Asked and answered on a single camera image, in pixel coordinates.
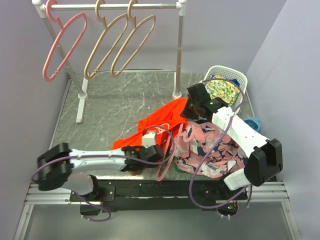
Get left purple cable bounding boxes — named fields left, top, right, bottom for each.
left=31, top=124, right=175, bottom=223

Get beige hanger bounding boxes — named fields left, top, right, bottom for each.
left=110, top=0, right=157, bottom=79
left=83, top=0, right=129, bottom=80

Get purple cable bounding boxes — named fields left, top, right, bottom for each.
left=188, top=77, right=253, bottom=210
left=31, top=124, right=175, bottom=223

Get white clothes rack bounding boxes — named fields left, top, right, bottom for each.
left=32, top=0, right=187, bottom=124

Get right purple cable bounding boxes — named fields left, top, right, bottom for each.
left=188, top=77, right=253, bottom=210

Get white plastic basket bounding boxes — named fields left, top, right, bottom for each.
left=201, top=65, right=248, bottom=113

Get beige hanger right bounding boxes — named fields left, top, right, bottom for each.
left=110, top=0, right=157, bottom=79

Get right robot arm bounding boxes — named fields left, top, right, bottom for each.
left=182, top=83, right=283, bottom=200

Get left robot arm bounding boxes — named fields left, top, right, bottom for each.
left=31, top=143, right=165, bottom=201

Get black base bar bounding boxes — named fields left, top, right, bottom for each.
left=84, top=179, right=240, bottom=213

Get pink patterned garment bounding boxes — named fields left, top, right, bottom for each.
left=173, top=119, right=252, bottom=180

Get beige hanger left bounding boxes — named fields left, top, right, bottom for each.
left=83, top=0, right=129, bottom=80

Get lemon print cloth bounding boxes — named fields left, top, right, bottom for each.
left=204, top=75, right=240, bottom=106

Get blue cloth in basket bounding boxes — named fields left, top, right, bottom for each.
left=231, top=78, right=240, bottom=87

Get light blue garment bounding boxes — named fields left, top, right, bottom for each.
left=243, top=116, right=262, bottom=133

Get orange shorts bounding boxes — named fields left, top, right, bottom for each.
left=111, top=97, right=188, bottom=159

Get green tray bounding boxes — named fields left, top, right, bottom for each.
left=174, top=161, right=190, bottom=173

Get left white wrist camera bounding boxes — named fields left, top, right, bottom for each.
left=141, top=131, right=157, bottom=148

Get pink hanger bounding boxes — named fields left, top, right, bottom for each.
left=42, top=0, right=88, bottom=82
left=155, top=123, right=196, bottom=182

